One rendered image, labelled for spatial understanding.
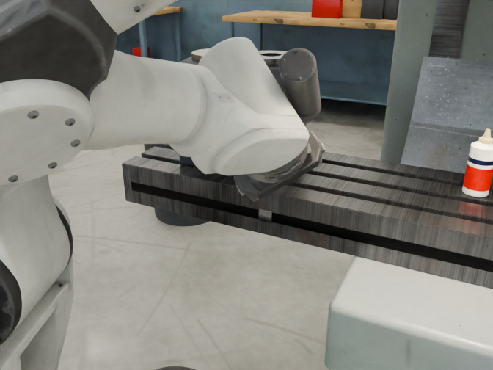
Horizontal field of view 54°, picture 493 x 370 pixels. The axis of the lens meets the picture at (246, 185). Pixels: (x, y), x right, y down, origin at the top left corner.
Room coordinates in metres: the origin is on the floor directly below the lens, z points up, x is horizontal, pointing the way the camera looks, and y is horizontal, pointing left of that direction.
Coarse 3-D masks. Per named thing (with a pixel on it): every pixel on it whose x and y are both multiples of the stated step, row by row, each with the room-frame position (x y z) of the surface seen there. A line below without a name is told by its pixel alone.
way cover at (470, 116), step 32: (448, 64) 1.06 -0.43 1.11; (480, 64) 1.04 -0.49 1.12; (416, 96) 1.05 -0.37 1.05; (448, 96) 1.03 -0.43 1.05; (480, 96) 1.00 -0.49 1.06; (416, 128) 1.02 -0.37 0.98; (448, 128) 0.99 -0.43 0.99; (480, 128) 0.97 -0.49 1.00; (416, 160) 0.96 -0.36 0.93; (448, 160) 0.94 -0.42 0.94
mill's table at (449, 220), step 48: (144, 192) 0.84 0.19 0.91; (192, 192) 0.79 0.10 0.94; (288, 192) 0.73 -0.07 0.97; (336, 192) 0.74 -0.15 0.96; (384, 192) 0.73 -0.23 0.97; (432, 192) 0.73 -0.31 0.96; (336, 240) 0.68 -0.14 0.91; (384, 240) 0.64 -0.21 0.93; (432, 240) 0.61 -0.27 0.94; (480, 240) 0.59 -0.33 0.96
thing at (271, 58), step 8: (208, 48) 0.93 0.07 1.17; (192, 56) 0.88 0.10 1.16; (200, 56) 0.86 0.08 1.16; (264, 56) 0.85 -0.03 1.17; (272, 56) 0.89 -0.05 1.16; (280, 56) 0.85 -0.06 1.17; (192, 64) 0.85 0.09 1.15; (272, 64) 0.83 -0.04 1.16; (272, 72) 0.81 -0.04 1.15; (280, 80) 0.80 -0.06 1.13; (184, 160) 0.85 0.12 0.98
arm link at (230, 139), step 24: (216, 96) 0.37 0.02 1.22; (216, 120) 0.37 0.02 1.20; (240, 120) 0.37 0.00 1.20; (264, 120) 0.39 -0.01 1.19; (288, 120) 0.42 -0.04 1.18; (192, 144) 0.37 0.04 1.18; (216, 144) 0.37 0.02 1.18; (240, 144) 0.37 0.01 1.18; (264, 144) 0.39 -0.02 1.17; (288, 144) 0.41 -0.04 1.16; (216, 168) 0.38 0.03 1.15; (240, 168) 0.40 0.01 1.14; (264, 168) 0.43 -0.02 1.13
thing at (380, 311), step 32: (352, 288) 0.58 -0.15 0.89; (384, 288) 0.58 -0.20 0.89; (416, 288) 0.58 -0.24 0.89; (448, 288) 0.58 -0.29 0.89; (480, 288) 0.58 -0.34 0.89; (352, 320) 0.53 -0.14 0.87; (384, 320) 0.51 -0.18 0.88; (416, 320) 0.51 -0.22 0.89; (448, 320) 0.51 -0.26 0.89; (480, 320) 0.51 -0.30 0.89; (352, 352) 0.52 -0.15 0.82; (384, 352) 0.51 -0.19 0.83; (416, 352) 0.49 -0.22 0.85; (448, 352) 0.47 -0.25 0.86; (480, 352) 0.46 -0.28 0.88
